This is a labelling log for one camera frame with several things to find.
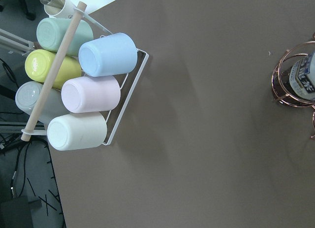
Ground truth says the blue cup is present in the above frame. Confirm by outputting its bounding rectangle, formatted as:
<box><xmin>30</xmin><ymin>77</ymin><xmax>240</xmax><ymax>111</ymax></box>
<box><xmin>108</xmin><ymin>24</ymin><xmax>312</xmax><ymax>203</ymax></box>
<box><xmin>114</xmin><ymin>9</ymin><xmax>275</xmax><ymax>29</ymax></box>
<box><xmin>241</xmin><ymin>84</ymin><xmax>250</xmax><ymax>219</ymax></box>
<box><xmin>78</xmin><ymin>33</ymin><xmax>137</xmax><ymax>77</ymax></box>

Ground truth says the pink cup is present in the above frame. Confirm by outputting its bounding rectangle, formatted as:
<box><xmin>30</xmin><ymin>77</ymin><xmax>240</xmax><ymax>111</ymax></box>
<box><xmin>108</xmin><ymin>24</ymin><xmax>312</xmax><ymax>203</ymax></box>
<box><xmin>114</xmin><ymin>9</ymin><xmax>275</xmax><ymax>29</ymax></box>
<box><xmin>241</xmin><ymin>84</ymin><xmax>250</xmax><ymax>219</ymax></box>
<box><xmin>61</xmin><ymin>76</ymin><xmax>121</xmax><ymax>113</ymax></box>

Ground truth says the white cup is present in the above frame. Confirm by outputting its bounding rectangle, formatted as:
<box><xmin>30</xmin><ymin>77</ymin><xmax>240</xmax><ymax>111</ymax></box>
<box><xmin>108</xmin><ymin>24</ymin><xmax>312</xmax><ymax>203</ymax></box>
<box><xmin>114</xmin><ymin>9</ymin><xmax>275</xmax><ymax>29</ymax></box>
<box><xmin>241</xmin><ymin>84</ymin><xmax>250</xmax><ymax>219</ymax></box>
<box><xmin>47</xmin><ymin>112</ymin><xmax>107</xmax><ymax>151</ymax></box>

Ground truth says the yellow cup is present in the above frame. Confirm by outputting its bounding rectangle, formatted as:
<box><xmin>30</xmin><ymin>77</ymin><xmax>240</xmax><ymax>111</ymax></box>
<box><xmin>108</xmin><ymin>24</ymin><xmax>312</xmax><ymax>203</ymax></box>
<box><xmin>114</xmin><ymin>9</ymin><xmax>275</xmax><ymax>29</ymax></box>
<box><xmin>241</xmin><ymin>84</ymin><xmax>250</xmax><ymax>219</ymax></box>
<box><xmin>25</xmin><ymin>49</ymin><xmax>82</xmax><ymax>90</ymax></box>

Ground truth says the grey cup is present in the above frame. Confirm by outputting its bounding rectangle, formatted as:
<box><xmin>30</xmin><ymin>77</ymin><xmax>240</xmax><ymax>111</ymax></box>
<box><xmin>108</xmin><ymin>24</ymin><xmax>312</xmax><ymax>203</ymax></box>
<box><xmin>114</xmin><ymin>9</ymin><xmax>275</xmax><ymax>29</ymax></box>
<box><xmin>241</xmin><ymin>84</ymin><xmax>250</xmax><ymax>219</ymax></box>
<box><xmin>15</xmin><ymin>81</ymin><xmax>69</xmax><ymax>125</ymax></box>

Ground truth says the mint green cup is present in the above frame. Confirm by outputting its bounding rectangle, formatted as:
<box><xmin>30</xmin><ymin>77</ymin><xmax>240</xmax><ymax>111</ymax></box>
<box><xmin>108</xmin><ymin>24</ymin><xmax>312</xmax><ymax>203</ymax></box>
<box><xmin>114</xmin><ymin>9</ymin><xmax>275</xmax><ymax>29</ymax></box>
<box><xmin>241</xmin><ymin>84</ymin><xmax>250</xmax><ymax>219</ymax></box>
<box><xmin>36</xmin><ymin>17</ymin><xmax>94</xmax><ymax>57</ymax></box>

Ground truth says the copper wire bottle rack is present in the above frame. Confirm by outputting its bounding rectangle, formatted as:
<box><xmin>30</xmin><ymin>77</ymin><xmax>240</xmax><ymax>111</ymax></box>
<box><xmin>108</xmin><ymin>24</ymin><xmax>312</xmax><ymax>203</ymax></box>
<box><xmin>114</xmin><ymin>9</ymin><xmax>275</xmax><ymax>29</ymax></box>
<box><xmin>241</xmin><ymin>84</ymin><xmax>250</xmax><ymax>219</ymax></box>
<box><xmin>271</xmin><ymin>33</ymin><xmax>315</xmax><ymax>140</ymax></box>

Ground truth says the white wire cup rack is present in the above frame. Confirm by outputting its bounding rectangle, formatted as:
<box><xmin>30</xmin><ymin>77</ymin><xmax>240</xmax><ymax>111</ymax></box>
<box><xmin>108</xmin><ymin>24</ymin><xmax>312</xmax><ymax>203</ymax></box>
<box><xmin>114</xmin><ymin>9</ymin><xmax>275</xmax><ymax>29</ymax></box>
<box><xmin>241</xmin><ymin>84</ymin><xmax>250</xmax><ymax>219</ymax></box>
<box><xmin>21</xmin><ymin>2</ymin><xmax>149</xmax><ymax>145</ymax></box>

